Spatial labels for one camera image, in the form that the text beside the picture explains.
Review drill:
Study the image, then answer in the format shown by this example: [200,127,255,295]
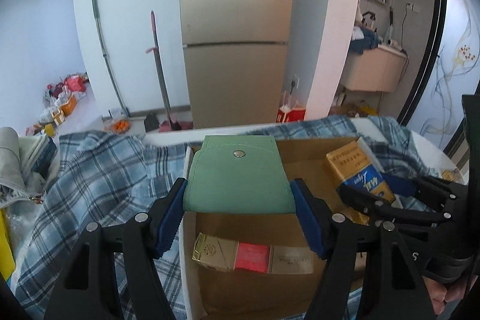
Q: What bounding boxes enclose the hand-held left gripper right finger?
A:
[289,178,437,320]

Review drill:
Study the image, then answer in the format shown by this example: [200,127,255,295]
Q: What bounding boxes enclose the yellow and blue carton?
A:
[324,139,404,226]

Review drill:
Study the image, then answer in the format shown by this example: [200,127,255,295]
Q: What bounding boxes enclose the person's right hand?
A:
[423,273,471,318]

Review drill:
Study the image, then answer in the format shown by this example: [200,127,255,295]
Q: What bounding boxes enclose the cardboard box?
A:
[179,136,391,320]

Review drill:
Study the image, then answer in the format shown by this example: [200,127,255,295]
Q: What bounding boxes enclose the grey mop handle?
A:
[91,0,131,119]

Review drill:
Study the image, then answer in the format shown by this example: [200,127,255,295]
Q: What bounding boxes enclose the pile of plastic bags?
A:
[26,72,89,136]

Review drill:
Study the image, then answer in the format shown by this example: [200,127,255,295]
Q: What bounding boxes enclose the gold refrigerator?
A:
[179,0,297,130]

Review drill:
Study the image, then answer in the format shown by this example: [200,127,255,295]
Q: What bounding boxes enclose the red paper box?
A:
[277,106,307,124]

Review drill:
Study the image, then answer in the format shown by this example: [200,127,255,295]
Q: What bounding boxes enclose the blue plaid cloth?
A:
[11,115,463,320]

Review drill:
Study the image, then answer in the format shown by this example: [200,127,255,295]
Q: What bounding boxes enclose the dark broom with pink grip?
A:
[144,10,193,133]

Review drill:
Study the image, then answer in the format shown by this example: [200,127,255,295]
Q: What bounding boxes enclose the beige cloth bag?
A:
[0,126,58,209]

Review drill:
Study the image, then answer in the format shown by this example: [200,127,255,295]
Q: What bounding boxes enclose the green snap pouch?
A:
[182,135,297,215]

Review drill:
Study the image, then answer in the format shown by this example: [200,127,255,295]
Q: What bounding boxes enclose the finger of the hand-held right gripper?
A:
[339,185,452,228]
[382,174,469,216]

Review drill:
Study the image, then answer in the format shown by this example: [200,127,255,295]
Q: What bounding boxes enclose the floral glass door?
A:
[397,0,480,160]

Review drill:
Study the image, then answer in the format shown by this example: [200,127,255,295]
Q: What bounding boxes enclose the yellow plastic packet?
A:
[0,207,16,280]

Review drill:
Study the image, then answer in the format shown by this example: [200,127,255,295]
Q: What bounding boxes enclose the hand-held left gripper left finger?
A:
[44,178,188,320]

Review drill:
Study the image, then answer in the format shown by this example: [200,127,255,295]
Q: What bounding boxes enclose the beige vanity cabinet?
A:
[342,46,409,93]

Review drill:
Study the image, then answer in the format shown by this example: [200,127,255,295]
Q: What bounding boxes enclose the blue clothes heap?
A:
[350,27,380,55]

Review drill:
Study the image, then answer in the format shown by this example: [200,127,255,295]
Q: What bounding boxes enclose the red and gold carton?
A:
[192,232,316,275]

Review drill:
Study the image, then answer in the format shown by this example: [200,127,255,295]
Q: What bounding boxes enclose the bag of oranges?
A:
[103,117,133,134]

